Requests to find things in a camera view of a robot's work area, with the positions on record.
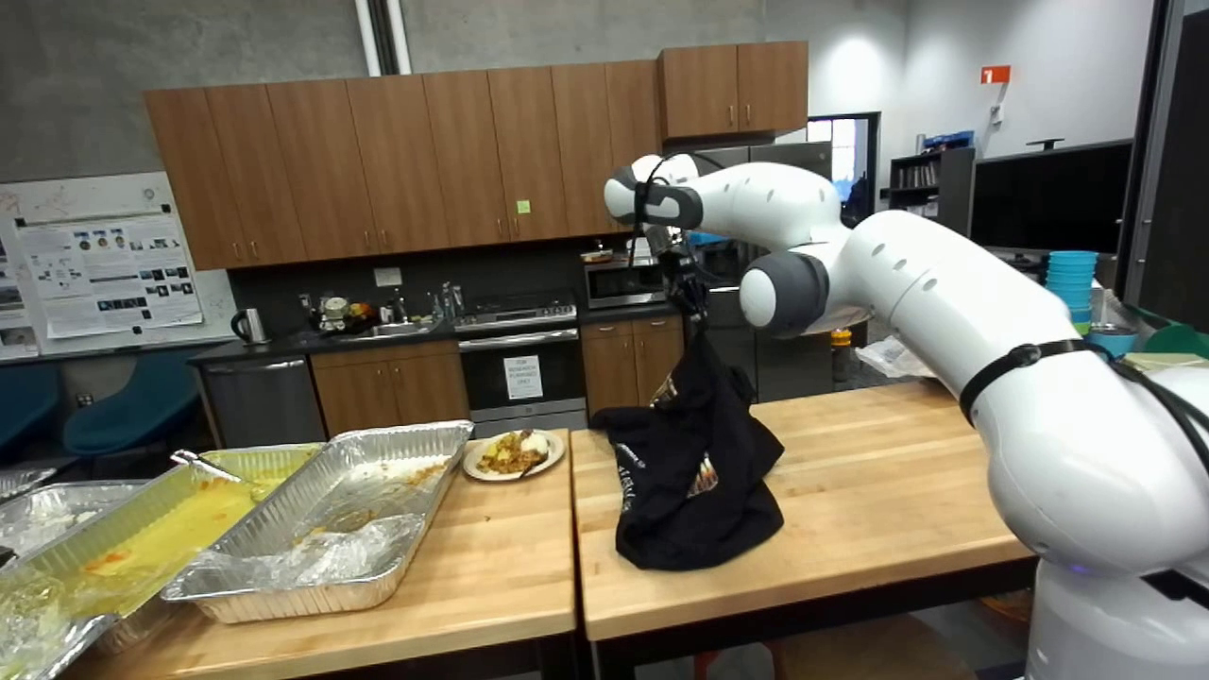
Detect plate of food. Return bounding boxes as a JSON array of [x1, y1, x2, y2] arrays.
[[460, 430, 568, 483]]

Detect teal chair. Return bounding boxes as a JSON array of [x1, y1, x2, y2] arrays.
[[61, 358, 202, 455]]

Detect microwave oven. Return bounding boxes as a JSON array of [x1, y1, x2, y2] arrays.
[[582, 261, 664, 311]]

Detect whiteboard with diagrams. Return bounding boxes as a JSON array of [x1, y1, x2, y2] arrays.
[[0, 172, 235, 363]]

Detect black graphic t-shirt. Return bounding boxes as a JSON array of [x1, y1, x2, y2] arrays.
[[588, 275, 784, 571]]

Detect black built-in oven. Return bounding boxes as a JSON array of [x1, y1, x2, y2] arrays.
[[457, 323, 585, 424]]

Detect foil tray with yellow food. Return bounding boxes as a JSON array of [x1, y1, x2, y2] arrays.
[[0, 442, 323, 680]]

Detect wooden upper kitchen cabinets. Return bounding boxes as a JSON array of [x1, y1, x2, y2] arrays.
[[149, 41, 808, 268]]

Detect large aluminium foil tray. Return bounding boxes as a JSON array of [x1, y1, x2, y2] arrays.
[[164, 420, 474, 622]]

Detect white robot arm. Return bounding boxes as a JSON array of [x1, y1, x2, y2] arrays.
[[600, 153, 1209, 680]]

